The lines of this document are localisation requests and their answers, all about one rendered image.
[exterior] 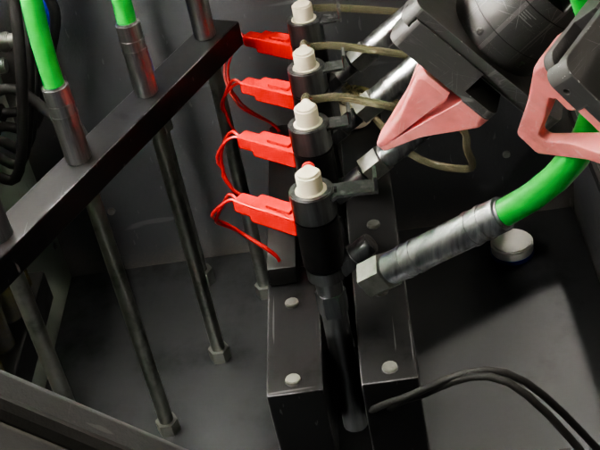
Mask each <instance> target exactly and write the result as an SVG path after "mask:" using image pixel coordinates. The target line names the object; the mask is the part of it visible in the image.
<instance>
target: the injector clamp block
mask: <svg viewBox="0 0 600 450"><path fill-rule="evenodd" d="M380 132H381V130H380V129H379V128H378V126H377V125H376V124H375V123H374V122H373V121H371V122H370V123H369V124H368V125H367V126H365V127H363V128H360V129H354V130H353V131H351V134H350V135H349V136H348V137H347V138H345V139H344V140H343V141H342V142H341V152H342V163H343V173H344V176H345V175H346V174H347V173H348V172H350V171H351V170H352V169H353V168H355V167H356V166H357V165H358V163H357V160H359V159H360V158H361V157H362V156H364V155H365V154H366V153H368V152H369V151H370V150H371V149H372V148H373V147H375V146H377V141H378V138H379V134H380ZM358 166H359V165H358ZM378 189H379V193H378V194H375V195H367V196H352V197H351V198H350V199H349V200H347V201H346V217H347V227H348V238H349V244H350V245H351V244H352V243H353V242H354V241H355V240H356V239H358V238H359V237H361V236H362V235H363V234H368V235H370V236H372V237H373V239H374V240H375V241H376V243H377V245H378V251H377V252H376V253H375V254H373V255H372V256H374V255H376V254H382V253H385V252H387V251H389V250H391V249H393V248H395V247H396V246H397V245H399V244H400V240H399V234H398V227H397V221H396V209H395V203H394V197H393V190H392V184H391V178H390V172H389V171H388V172H387V173H386V174H384V175H383V176H382V177H381V178H379V179H378ZM372 256H371V257H372ZM371 257H369V258H371ZM369 258H368V259H369ZM350 285H351V289H352V295H353V299H354V313H355V324H356V335H357V347H355V348H354V350H355V354H356V360H357V364H358V370H359V374H360V379H361V387H362V396H363V401H364V406H365V411H366V416H367V421H368V426H369V431H370V435H371V444H372V450H429V441H428V434H427V428H426V421H425V415H424V409H423V402H422V399H420V400H417V401H413V402H410V403H407V404H403V405H401V406H399V407H397V408H396V409H395V410H393V411H391V412H389V411H388V410H387V408H385V409H383V410H380V411H378V412H375V413H369V409H370V408H371V407H372V406H373V405H375V404H377V403H379V402H382V401H384V400H387V399H389V398H392V397H395V396H400V395H402V394H404V393H407V392H409V391H412V390H414V389H416V388H419V387H420V386H421V383H420V377H419V371H418V364H417V358H416V352H415V345H414V339H413V327H412V321H411V314H410V308H409V303H408V296H407V290H406V284H405V280H404V281H402V284H400V285H398V286H396V287H393V288H391V289H389V290H388V291H386V292H383V293H381V294H378V295H375V296H371V297H369V296H368V294H367V293H366V292H365V291H364V290H363V289H362V288H361V287H360V286H359V285H358V284H357V272H356V270H355V271H353V272H352V281H351V282H350ZM315 290H316V286H314V285H313V284H312V283H311V282H310V281H309V280H308V278H307V273H306V268H305V267H304V264H303V259H302V255H301V251H300V246H299V281H298V282H296V283H289V284H283V285H277V286H272V285H271V284H270V282H269V278H268V333H267V400H268V404H269V407H270V411H271V417H272V421H273V425H274V429H275V432H276V436H277V440H278V443H279V449H280V450H339V434H338V416H342V414H341V411H340V406H339V401H338V393H337V389H336V384H335V380H334V375H333V370H332V366H331V361H330V357H329V349H328V344H327V339H326V335H325V331H324V327H323V322H322V317H321V315H320V314H319V312H318V307H317V303H316V298H315V294H314V292H315Z"/></svg>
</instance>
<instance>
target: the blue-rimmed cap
mask: <svg viewBox="0 0 600 450"><path fill-rule="evenodd" d="M490 245H491V247H490V253H491V257H492V258H493V259H494V260H495V261H496V262H497V263H501V264H503V265H510V266H513V265H520V264H523V263H526V262H527V261H529V260H530V259H531V258H532V257H533V255H534V245H533V238H532V236H531V235H530V234H529V233H528V232H526V231H524V230H521V229H511V230H509V231H507V232H505V233H504V234H502V235H500V236H498V237H497V238H495V239H493V240H491V241H490Z"/></svg>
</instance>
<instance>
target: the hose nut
mask: <svg viewBox="0 0 600 450"><path fill-rule="evenodd" d="M382 254H384V253H382ZM382 254H376V255H374V256H372V257H371V258H369V259H367V260H365V261H363V262H360V263H358V264H356V272H357V284H358V285H359V286H360V287H361V288H362V289H363V290H364V291H365V292H366V293H367V294H368V296H369V297H371V296H375V295H378V294H381V293H383V292H386V291H388V290H389V289H391V288H394V287H396V286H398V285H400V284H402V282H400V283H398V284H392V283H390V282H388V281H387V280H386V279H385V278H384V277H383V276H382V274H381V272H380V269H379V258H380V256H381V255H382Z"/></svg>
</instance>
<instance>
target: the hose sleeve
mask: <svg viewBox="0 0 600 450"><path fill-rule="evenodd" d="M500 198H501V197H497V196H496V197H493V198H491V199H490V200H488V201H486V202H485V203H483V204H477V205H475V206H473V207H472V209H470V210H467V211H464V212H462V213H461V214H460V215H458V216H456V217H454V218H453V219H451V220H449V221H446V222H444V223H442V224H440V225H438V226H436V227H435V228H433V229H430V230H428V231H426V232H424V233H422V234H420V235H419V236H417V237H413V238H410V239H408V240H406V242H405V243H402V244H399V245H397V246H396V247H395V248H393V249H391V250H389V251H387V252H385V253H384V254H382V255H381V256H380V258H379V269H380V272H381V274H382V276H383V277H384V278H385V279H386V280H387V281H388V282H390V283H392V284H398V283H400V282H402V281H404V280H406V279H411V278H413V277H415V276H417V275H418V274H419V273H423V272H425V271H428V270H429V269H430V268H432V267H434V266H436V265H438V264H440V263H442V262H445V261H447V260H449V259H451V258H453V257H455V256H457V255H458V254H462V253H464V252H466V251H468V250H470V249H472V248H473V247H475V246H481V245H483V244H485V242H487V241H490V240H493V239H495V238H497V237H498V236H500V235H502V234H504V233H505V232H507V231H509V230H511V229H513V227H514V224H513V225H511V226H508V225H506V224H504V223H503V222H502V221H501V220H500V218H499V217H498V215H497V213H496V201H497V200H499V199H500Z"/></svg>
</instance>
